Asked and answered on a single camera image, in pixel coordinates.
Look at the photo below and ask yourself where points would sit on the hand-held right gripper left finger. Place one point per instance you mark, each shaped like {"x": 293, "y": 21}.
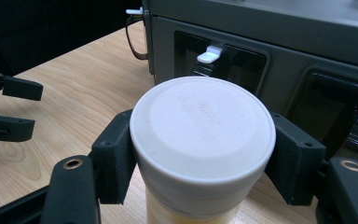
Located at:
{"x": 112, "y": 161}

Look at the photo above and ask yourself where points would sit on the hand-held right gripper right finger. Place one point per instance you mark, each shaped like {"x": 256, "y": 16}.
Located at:
{"x": 298, "y": 161}

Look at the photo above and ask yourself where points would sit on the orange spice jar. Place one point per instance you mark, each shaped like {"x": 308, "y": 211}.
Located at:
{"x": 199, "y": 124}

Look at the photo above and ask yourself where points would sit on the dark grey corner rack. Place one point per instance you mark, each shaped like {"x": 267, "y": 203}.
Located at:
{"x": 292, "y": 40}

